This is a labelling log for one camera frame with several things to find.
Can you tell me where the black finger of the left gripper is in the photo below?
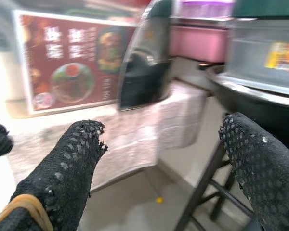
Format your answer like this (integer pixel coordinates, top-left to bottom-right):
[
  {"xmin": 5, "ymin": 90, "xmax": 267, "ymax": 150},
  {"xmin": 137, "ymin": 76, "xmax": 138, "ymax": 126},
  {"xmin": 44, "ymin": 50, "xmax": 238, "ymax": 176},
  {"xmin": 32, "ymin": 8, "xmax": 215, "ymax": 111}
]
[{"xmin": 0, "ymin": 121, "xmax": 14, "ymax": 161}]

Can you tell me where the black metal stand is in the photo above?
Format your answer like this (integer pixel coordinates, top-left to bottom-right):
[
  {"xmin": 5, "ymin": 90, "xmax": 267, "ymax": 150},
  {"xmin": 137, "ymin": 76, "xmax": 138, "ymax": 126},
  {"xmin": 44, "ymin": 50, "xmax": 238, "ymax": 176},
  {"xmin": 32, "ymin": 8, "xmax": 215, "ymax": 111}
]
[{"xmin": 175, "ymin": 139, "xmax": 256, "ymax": 231}]

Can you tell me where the yellow tipped white stick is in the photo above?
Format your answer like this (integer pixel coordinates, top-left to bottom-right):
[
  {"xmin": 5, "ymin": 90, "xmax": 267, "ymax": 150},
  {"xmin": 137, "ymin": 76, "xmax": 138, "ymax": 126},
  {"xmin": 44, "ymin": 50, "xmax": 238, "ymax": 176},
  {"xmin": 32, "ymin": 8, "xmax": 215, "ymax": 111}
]
[{"xmin": 144, "ymin": 168, "xmax": 165, "ymax": 205}]

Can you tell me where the clear plastic storage box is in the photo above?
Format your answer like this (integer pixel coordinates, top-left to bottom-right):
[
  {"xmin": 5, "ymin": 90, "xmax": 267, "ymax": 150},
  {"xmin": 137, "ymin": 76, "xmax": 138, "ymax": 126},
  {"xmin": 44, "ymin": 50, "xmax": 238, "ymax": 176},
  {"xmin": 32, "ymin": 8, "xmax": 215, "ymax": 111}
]
[{"xmin": 221, "ymin": 18, "xmax": 289, "ymax": 93}]

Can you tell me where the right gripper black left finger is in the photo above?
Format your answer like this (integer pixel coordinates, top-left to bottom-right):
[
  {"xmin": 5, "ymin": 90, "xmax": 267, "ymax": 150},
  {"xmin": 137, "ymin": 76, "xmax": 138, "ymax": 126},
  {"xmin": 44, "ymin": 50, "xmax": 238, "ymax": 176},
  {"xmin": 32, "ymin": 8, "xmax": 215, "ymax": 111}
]
[{"xmin": 0, "ymin": 119, "xmax": 109, "ymax": 231}]

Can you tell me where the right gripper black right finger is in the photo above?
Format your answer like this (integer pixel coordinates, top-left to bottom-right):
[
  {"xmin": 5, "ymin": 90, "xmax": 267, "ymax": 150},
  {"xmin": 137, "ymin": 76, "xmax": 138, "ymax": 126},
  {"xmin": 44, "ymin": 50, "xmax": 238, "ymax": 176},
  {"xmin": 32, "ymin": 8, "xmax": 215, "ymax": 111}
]
[{"xmin": 218, "ymin": 112, "xmax": 289, "ymax": 231}]

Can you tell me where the checked cloth covered bench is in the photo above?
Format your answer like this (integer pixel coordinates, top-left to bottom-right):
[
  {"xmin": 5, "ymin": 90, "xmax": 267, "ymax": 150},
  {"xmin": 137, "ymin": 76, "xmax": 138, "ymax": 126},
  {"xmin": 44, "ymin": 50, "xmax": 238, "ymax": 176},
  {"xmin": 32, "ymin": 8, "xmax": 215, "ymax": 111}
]
[{"xmin": 8, "ymin": 79, "xmax": 210, "ymax": 193}]

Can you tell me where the tan rubber band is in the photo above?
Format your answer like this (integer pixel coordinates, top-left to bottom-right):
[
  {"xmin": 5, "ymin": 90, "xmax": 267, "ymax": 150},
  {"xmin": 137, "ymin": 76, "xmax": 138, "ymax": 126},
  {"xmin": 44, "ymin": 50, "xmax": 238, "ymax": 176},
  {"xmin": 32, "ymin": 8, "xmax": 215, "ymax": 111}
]
[{"xmin": 0, "ymin": 193, "xmax": 54, "ymax": 231}]

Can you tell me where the pink plastic box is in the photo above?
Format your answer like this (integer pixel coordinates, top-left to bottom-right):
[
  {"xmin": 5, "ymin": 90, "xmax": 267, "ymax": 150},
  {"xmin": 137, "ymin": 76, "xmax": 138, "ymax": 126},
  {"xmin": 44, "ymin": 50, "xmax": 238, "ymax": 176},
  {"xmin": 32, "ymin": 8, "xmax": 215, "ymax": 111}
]
[{"xmin": 170, "ymin": 0, "xmax": 236, "ymax": 64}]

